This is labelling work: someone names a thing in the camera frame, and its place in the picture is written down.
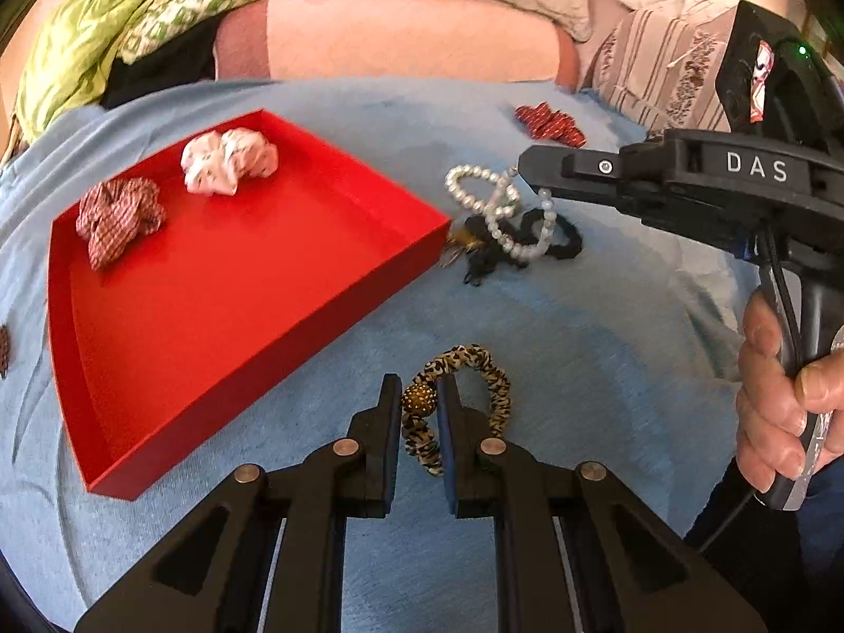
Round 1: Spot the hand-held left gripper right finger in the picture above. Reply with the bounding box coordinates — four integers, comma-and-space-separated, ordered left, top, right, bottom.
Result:
436, 372, 759, 633

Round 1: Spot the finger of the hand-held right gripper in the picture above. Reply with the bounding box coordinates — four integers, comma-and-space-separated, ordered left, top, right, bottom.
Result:
517, 143, 660, 210

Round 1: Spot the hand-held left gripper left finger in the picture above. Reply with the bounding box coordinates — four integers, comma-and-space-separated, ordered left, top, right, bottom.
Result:
74, 373, 404, 633

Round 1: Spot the leopard print scrunchie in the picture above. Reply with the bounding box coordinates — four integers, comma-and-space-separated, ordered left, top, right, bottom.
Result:
401, 344, 514, 477

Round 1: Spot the small translucent bead bracelet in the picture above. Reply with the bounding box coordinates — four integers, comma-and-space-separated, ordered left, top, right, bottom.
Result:
484, 188, 560, 263

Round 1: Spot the large white pearl bracelet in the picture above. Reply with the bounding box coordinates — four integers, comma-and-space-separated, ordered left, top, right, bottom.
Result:
445, 164, 523, 233

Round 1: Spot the red tray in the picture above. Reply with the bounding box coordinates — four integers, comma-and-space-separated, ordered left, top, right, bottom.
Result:
47, 107, 453, 501

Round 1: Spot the person's right hand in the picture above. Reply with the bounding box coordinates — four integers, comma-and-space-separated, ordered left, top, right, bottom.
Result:
736, 290, 844, 495

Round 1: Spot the red patterned scrunchie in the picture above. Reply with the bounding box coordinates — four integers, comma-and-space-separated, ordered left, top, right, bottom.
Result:
514, 102, 587, 147

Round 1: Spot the striped floral cloth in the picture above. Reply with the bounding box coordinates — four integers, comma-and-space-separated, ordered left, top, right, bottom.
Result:
583, 0, 741, 141

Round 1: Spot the pink mattress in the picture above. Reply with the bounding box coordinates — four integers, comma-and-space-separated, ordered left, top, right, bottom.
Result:
214, 0, 582, 91

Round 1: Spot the white dotted scrunchie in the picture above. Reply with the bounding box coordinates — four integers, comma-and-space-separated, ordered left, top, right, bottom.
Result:
180, 127, 280, 197

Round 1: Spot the red plaid scrunchie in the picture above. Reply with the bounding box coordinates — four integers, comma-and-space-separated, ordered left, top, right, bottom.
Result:
75, 177, 167, 273

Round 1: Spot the black cloth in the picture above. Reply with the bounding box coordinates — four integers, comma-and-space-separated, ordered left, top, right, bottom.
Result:
99, 13, 223, 108

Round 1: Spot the green quilt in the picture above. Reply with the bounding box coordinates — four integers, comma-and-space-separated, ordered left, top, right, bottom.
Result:
13, 0, 385, 137

